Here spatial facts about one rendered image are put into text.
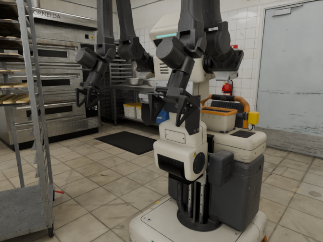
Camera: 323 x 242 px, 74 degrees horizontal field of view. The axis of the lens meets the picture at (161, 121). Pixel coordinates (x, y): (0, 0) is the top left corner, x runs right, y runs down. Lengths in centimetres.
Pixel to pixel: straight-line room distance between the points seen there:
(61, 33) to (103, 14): 302
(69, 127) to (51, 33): 152
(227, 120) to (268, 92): 247
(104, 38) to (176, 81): 45
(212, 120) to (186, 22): 69
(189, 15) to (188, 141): 54
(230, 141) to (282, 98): 250
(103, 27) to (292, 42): 297
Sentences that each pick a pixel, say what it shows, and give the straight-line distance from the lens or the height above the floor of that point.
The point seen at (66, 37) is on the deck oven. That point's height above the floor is 170.
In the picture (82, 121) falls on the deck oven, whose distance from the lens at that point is 414.
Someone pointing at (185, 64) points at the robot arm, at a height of 116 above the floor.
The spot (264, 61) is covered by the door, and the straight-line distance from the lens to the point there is 367.
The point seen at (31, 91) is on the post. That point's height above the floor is 103.
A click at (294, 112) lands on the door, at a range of 360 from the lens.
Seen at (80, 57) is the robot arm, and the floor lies 119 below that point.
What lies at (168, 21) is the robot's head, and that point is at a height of 134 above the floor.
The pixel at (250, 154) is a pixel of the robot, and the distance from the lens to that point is 116.
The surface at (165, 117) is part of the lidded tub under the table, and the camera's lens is 387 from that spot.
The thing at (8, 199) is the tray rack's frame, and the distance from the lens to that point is 219.
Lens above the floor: 113
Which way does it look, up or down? 13 degrees down
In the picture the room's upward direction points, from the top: straight up
